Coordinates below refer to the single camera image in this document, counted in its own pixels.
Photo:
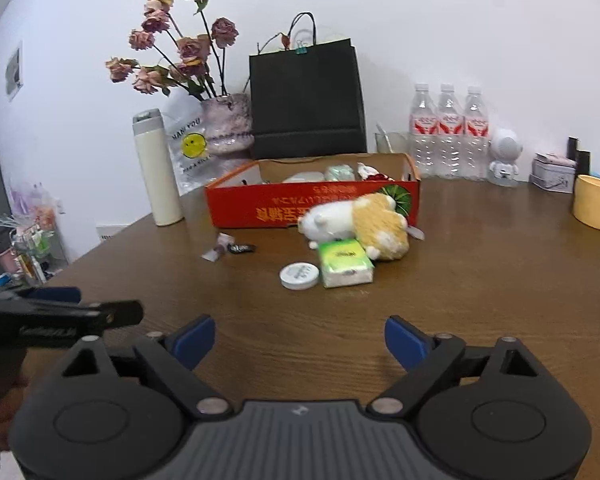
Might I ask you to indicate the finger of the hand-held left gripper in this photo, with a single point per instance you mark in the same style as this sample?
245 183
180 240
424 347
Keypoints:
120 312
55 295

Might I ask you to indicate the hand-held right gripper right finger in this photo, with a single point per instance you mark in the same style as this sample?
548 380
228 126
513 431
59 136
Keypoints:
405 344

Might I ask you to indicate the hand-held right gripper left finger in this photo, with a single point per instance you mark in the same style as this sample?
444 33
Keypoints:
197 341

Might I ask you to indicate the pink wrapper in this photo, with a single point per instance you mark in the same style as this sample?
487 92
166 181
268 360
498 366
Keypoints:
219 247

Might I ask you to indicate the green tissue pack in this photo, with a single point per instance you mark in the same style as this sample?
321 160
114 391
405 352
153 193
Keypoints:
345 262

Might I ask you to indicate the small black wrapper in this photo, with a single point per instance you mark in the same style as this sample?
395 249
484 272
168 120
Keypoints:
242 248

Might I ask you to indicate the white round lid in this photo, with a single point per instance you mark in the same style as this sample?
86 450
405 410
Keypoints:
300 276

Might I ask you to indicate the white and orange plush toy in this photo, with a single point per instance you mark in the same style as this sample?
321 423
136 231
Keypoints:
360 222

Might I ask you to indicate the red cardboard box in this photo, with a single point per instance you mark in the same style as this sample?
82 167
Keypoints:
260 205

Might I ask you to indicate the greenish plastic wrapper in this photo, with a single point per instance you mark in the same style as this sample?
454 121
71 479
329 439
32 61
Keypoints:
341 172

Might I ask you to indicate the wooden desktop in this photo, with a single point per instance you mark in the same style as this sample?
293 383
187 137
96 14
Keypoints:
280 325

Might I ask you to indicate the person's left hand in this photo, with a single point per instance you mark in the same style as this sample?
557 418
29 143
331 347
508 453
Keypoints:
10 385

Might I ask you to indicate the cluttered metal rack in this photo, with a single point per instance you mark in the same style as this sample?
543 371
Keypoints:
27 240

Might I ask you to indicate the white thermos bottle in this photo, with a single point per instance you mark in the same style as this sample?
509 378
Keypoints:
157 175

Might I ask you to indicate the red and white packet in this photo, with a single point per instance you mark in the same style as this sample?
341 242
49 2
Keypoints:
375 174

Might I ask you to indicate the clear smiley plastic bag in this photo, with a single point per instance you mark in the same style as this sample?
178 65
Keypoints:
192 155

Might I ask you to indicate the clear glass cup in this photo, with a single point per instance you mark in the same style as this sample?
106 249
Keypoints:
397 142

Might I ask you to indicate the pale stirring stick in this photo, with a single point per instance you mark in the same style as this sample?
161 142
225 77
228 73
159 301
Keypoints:
384 137

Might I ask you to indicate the white astronaut figure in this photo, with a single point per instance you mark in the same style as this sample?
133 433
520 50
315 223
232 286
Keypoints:
504 155

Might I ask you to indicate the red label water bottle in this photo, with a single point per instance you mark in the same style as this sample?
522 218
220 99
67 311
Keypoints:
450 130
423 130
476 132

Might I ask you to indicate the pink mottled vase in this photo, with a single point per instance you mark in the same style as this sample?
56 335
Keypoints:
227 125

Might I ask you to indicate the small printed tin box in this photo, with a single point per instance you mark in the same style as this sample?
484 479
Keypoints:
552 172

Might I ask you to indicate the yellow cup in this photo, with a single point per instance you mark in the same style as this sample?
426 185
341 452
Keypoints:
595 202

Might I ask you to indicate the black paper bag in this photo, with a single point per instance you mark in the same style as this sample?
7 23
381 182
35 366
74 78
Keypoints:
307 100

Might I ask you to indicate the dried pink roses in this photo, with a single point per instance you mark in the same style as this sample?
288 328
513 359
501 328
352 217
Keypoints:
180 50

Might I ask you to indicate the teal binder clip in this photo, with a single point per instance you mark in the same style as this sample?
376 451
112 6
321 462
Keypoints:
301 48

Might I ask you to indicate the grey wall panel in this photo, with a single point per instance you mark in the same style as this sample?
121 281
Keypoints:
13 72

